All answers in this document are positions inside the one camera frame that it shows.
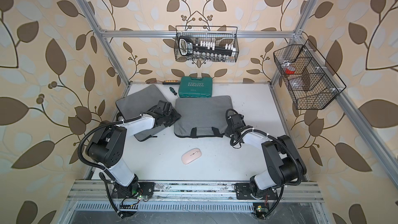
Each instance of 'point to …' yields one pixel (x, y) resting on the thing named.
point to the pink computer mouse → (191, 155)
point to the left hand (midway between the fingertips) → (178, 114)
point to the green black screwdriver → (172, 90)
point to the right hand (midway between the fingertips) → (230, 132)
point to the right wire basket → (310, 82)
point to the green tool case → (195, 88)
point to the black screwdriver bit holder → (171, 82)
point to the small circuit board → (261, 212)
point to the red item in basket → (290, 70)
